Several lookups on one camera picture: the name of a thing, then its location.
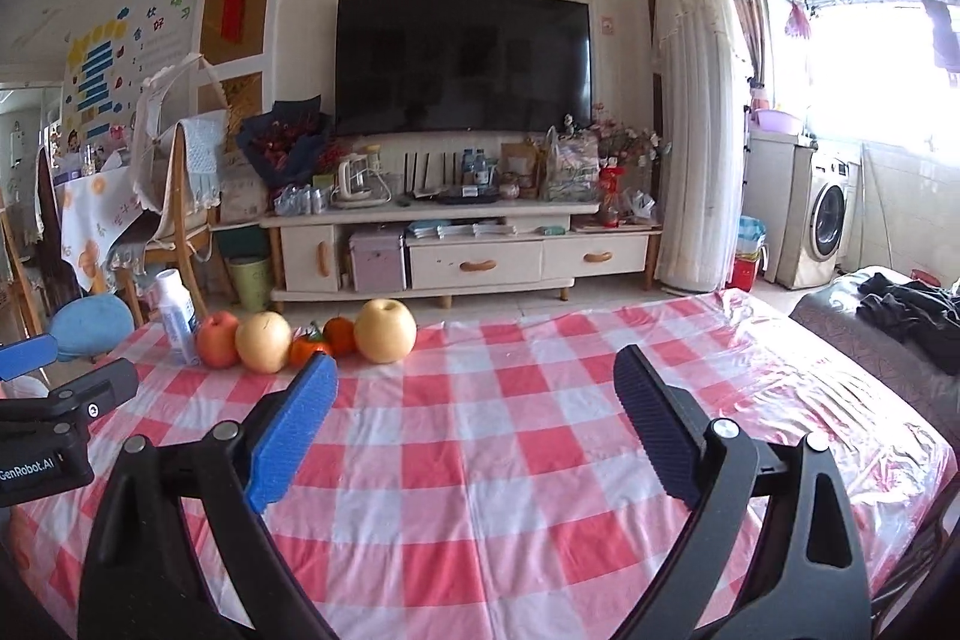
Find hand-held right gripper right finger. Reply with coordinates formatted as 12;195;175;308
613;344;871;640

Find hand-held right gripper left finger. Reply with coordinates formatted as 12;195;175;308
77;351;340;640

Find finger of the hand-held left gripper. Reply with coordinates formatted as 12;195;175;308
0;334;59;384
0;359;140;425

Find blue cushioned stool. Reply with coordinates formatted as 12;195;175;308
49;293;136;362

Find leafy orange tangerine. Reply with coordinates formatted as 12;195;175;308
289;326;335;369

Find yellow pear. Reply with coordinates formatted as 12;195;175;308
235;311;293;374
354;299;418;363

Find tall white bottle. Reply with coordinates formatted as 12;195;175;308
155;269;200;367

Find red apple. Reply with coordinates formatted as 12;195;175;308
196;310;242;369

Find dark wooden chair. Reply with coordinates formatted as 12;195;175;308
34;145;80;311

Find red white checkered tablecloth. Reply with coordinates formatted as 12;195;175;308
7;291;957;640

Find orange print tablecloth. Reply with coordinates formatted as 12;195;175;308
60;171;143;292

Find green waste bin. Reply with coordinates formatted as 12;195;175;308
227;256;272;313

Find light wooden chair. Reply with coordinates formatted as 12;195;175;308
139;119;226;311

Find pink storage box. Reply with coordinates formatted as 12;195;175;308
349;227;406;294

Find grey sofa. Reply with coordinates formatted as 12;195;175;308
789;265;960;491

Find pack of small bottles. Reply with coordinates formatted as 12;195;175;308
274;184;331;216

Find red bottle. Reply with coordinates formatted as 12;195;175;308
598;164;627;229

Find cream television cabinet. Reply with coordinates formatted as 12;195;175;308
259;197;665;310

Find white kettle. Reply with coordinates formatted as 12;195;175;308
332;152;391;210

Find white knitted chair cover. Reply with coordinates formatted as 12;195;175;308
176;111;226;210

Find white mesh food cover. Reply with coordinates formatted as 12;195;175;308
131;53;226;214

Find white washing machine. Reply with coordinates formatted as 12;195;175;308
776;149;863;290

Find clear plastic bag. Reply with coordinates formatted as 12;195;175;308
541;126;601;202

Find black clothing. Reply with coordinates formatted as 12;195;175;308
857;271;960;375

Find black router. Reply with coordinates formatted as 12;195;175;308
403;152;460;196

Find brown paper bag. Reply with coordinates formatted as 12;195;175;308
501;141;542;199

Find dark wrapped flower bouquet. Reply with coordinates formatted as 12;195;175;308
238;100;335;191

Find pink artificial flowers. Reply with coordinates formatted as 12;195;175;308
592;104;665;169

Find covered standing air conditioner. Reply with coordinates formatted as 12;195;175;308
651;0;751;294

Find purple basin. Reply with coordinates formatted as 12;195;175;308
754;107;803;135

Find black television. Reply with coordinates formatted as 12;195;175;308
335;0;592;136

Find wall sticker chart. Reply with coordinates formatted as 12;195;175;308
64;0;188;139

